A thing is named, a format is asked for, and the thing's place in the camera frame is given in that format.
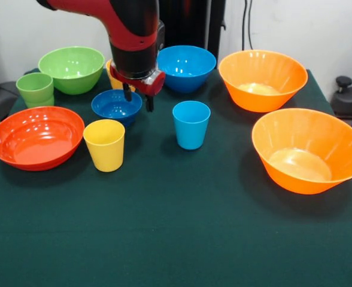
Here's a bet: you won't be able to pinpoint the black hanging cable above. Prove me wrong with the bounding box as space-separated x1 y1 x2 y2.
241 0 254 51

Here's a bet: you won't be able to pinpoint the light blue plastic cup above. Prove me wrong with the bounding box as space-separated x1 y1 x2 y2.
172 100 211 151

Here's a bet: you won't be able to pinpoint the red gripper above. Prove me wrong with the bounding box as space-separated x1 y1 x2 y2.
109 59 166 113

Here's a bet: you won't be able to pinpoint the dark green tablecloth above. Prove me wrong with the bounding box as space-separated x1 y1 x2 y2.
0 68 352 287

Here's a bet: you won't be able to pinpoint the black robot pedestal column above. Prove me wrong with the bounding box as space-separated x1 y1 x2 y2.
159 0 227 60

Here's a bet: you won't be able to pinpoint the green plastic bowl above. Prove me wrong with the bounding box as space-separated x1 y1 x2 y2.
38 45 106 96

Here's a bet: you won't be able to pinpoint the light blue plastic bowl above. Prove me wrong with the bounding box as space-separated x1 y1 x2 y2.
156 45 217 94

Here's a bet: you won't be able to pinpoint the dark blue plastic bowl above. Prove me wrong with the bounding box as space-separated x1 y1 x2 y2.
91 88 143 127

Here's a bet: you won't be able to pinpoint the green plastic cup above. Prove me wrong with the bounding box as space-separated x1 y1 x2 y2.
23 94 56 109
16 72 54 102

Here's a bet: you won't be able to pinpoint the red plastic bowl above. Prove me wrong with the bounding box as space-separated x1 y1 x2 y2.
0 106 86 172

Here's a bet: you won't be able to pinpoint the orange plastic bowl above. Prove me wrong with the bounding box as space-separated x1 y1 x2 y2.
218 49 309 114
251 108 352 196

